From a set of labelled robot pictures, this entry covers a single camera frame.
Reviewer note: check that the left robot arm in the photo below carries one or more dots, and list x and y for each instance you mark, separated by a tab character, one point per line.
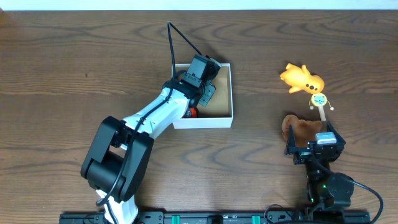
117	159

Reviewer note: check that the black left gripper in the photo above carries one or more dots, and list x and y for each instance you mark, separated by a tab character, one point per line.
208	94

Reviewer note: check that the red toy truck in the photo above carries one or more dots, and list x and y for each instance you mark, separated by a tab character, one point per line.
191	113

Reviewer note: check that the white cardboard box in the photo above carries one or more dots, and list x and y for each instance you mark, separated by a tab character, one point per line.
218	113

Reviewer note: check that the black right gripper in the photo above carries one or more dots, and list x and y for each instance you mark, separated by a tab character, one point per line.
303	154

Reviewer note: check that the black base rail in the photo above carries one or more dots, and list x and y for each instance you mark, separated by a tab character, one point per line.
213	218

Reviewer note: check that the wooden cat rattle drum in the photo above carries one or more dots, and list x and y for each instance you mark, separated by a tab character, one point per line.
319	100

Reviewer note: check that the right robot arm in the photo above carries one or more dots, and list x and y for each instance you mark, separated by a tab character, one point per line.
329	192

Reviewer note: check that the brown plush toy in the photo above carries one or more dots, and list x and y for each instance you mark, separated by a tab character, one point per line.
304	130

